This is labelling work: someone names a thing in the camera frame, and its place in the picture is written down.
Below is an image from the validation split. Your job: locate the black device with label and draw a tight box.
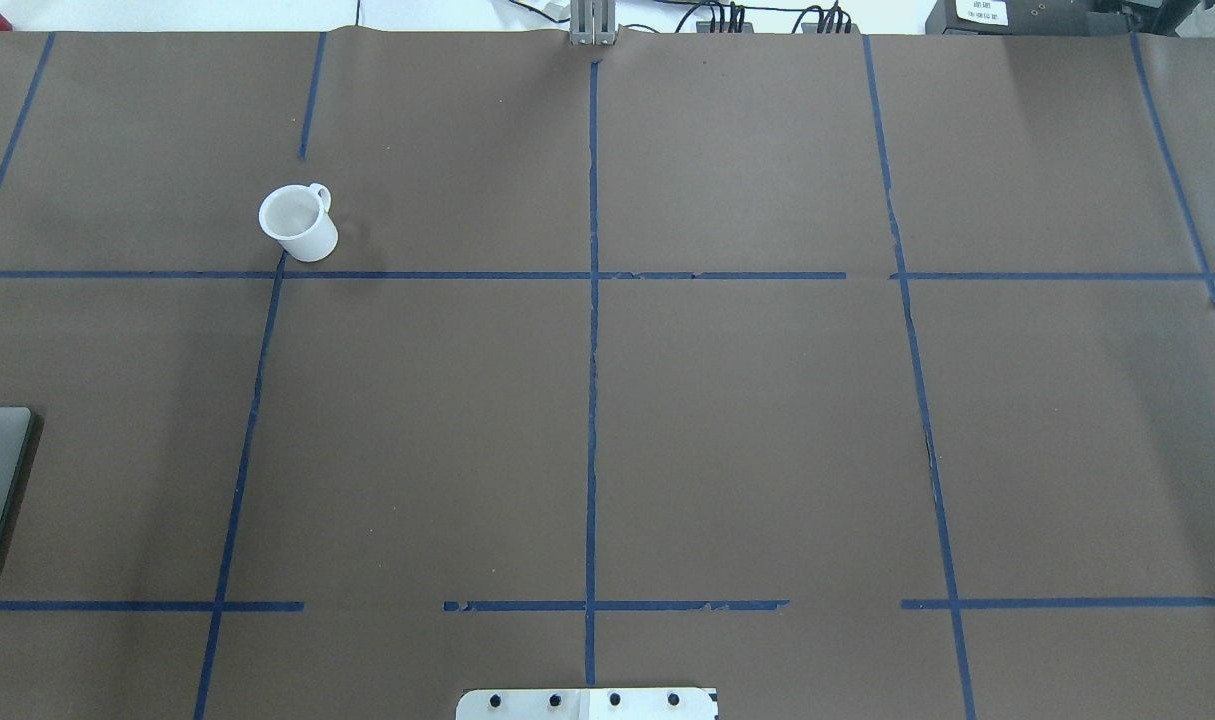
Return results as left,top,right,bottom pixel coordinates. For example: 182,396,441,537
923,1,1132,36

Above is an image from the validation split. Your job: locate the white plastic cup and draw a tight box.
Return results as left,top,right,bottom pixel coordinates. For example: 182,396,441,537
258,183,339,263

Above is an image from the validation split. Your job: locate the brown paper table cover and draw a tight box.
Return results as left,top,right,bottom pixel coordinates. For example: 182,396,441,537
0,27,1215,719

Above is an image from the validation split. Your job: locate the grey metal camera post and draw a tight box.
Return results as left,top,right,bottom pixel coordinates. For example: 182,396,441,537
569,0,618,46

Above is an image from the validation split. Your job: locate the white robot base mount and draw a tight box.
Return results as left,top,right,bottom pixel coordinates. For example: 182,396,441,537
454,687,720,719

